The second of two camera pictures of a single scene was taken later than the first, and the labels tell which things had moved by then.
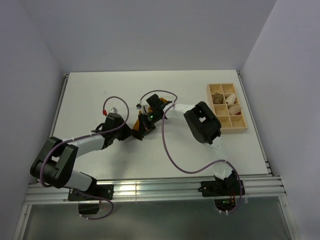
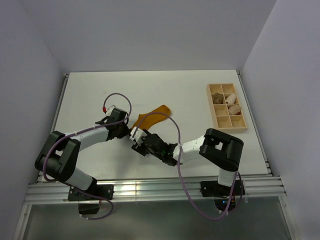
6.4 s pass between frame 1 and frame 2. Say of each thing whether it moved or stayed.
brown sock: stayed
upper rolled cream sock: stayed
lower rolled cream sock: stayed
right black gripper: moved
